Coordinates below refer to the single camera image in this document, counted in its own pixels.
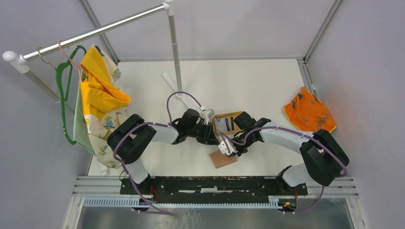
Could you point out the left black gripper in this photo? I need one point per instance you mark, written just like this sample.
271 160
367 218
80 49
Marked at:
208 137

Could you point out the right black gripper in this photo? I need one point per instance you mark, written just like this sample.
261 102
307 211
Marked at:
239 151

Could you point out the silver striped card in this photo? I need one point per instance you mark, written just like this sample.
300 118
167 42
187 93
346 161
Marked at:
221 124

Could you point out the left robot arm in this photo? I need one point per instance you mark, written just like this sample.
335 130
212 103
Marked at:
130 139

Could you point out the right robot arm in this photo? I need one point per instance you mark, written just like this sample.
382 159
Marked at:
323 158

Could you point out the orange cloth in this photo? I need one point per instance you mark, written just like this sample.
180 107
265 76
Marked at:
308 113

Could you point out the yellow dinosaur print garment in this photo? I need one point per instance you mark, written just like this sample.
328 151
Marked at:
103 102

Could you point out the pink hanger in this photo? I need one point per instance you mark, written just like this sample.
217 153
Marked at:
71 60

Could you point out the green hanger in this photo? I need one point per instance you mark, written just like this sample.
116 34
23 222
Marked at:
64 93

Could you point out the metal clothes rack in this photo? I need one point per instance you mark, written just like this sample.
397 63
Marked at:
20 62

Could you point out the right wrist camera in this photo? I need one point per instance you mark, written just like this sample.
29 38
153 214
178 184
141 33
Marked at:
226 148

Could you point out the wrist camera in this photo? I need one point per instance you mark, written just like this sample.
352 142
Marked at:
226 148
207 116

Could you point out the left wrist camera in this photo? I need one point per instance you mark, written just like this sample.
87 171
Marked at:
207 116

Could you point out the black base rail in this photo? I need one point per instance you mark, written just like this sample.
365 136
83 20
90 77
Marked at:
218 190

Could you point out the white cable duct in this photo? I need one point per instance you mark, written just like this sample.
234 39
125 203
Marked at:
136 202

